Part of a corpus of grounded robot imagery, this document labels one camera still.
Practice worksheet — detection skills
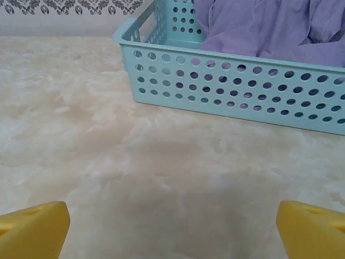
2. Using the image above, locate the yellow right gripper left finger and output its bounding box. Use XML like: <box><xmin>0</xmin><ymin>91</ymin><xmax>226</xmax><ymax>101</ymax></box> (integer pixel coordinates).
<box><xmin>0</xmin><ymin>201</ymin><xmax>71</xmax><ymax>259</ymax></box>

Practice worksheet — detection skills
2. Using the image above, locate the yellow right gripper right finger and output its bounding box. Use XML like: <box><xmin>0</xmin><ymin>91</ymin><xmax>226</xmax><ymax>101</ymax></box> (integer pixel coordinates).
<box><xmin>277</xmin><ymin>200</ymin><xmax>345</xmax><ymax>259</ymax></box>

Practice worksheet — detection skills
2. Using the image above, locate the purple t-shirt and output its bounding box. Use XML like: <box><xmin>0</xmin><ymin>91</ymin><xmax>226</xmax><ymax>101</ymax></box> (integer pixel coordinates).
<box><xmin>175</xmin><ymin>0</ymin><xmax>345</xmax><ymax>112</ymax></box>

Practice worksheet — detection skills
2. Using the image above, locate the teal perforated plastic basket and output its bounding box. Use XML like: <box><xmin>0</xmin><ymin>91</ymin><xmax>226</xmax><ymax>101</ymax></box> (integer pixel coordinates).
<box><xmin>112</xmin><ymin>0</ymin><xmax>345</xmax><ymax>136</ymax></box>

